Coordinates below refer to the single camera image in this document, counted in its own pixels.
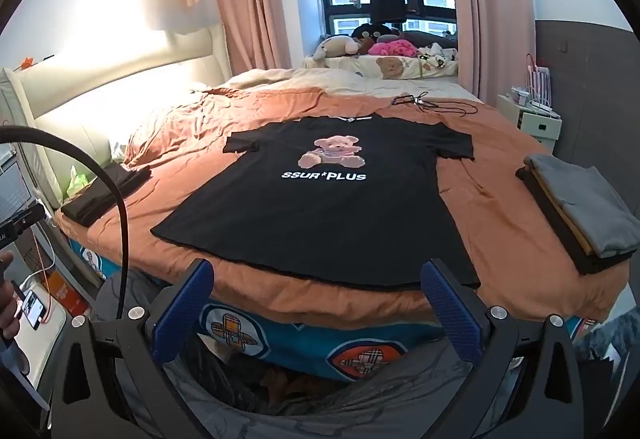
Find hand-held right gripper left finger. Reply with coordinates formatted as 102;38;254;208
50;258;216;439

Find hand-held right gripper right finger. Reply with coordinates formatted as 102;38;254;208
420;258;596;439

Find black bear print T-shirt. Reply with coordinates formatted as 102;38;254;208
151;112;482;291

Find black folded clothes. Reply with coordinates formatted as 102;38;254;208
60;163;153;227

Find person's left hand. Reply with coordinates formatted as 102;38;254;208
0;251;23;342

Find open laptop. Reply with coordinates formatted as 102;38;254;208
0;144;33;225

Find green tissue pack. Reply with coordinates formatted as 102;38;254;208
65;166;91;197

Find orange box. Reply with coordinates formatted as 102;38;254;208
47;271;91;315

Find smartphone with lit screen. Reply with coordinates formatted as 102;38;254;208
20;288;53;331

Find orange bed sheet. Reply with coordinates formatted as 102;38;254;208
54;86;632;325

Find blue printed bed cover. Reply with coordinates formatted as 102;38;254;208
65;239;601;385

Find white side table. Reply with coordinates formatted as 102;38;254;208
0;239;68;400

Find yellow folded garment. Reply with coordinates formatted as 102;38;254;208
537;174;598;256

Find black folded garment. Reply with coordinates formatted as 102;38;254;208
515;166;633;276

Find person's grey patterned pants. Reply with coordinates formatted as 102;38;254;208
95;269;591;439

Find grey shaggy rug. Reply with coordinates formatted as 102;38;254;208
575;309;640;400

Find cream padded headboard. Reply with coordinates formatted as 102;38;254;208
0;24;233;170

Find white nightstand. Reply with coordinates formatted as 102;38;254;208
496;92;563;155

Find striped gift bag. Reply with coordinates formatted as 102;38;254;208
525;53;552;105

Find black and white plush toy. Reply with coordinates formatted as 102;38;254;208
417;42;458;62

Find cream bear print pillow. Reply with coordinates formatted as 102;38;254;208
302;54;460;81

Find cream quilt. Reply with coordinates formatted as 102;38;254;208
222;68;481;102

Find pink plush toy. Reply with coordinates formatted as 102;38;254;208
369;39;420;59

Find beige plush toy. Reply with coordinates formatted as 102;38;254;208
312;34;362;60

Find dark brown plush bear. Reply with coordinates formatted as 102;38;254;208
351;22;396;42

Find thick black gripper cable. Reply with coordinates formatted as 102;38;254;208
0;124;128;322

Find thin black cable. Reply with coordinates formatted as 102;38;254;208
412;92;483;120

